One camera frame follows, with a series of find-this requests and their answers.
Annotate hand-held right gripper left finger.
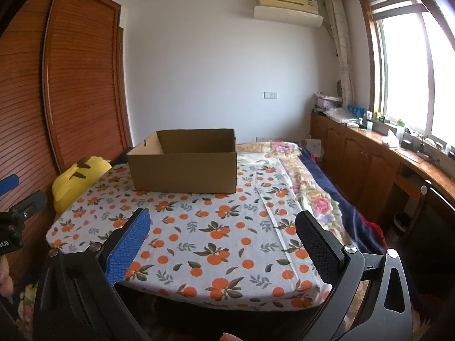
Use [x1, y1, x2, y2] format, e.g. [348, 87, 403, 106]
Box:
[33, 208, 152, 341]

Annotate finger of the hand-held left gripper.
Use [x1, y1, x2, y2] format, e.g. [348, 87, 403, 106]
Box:
[11, 191, 48, 218]
[0, 174, 19, 197]

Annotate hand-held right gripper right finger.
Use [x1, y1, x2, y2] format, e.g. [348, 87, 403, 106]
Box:
[295, 210, 413, 341]

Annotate brown cardboard box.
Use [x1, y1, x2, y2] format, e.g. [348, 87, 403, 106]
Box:
[127, 128, 238, 194]

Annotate person's left hand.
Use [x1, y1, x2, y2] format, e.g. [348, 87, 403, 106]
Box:
[0, 256, 15, 297]

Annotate yellow plush toy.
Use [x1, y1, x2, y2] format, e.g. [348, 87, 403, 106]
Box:
[51, 156, 112, 214]

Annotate floral blanket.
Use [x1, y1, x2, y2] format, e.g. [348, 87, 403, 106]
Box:
[236, 141, 359, 256]

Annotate navy blue blanket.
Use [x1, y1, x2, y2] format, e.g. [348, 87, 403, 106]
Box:
[297, 145, 392, 256]

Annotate floral cushion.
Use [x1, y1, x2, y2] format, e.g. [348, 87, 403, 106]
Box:
[16, 284, 40, 324]

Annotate orange fruit print cloth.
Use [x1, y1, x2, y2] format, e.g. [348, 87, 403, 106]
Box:
[46, 153, 333, 309]

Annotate dark waste bin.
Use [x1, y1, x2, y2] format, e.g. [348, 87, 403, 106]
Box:
[394, 212, 413, 235]

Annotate white paper bag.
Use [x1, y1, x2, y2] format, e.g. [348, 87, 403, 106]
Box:
[305, 138, 322, 159]

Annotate wooden cabinet counter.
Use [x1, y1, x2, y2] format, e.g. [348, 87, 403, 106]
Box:
[310, 110, 455, 228]

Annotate wooden slatted wardrobe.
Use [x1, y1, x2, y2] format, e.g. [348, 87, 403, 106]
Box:
[0, 0, 134, 285]

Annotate black chair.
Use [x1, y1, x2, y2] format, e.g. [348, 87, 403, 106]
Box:
[414, 181, 455, 285]

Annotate tissue box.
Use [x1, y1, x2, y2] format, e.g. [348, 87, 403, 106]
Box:
[382, 130, 400, 148]

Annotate clear plastic bags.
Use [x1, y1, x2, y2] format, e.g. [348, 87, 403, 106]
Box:
[323, 107, 359, 123]

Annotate pale patterned curtain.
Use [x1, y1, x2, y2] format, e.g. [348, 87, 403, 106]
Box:
[324, 0, 356, 109]

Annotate window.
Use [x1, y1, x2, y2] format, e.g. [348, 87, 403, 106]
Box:
[359, 0, 455, 150]

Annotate wall air conditioner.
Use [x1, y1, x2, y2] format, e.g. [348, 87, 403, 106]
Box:
[253, 0, 324, 27]

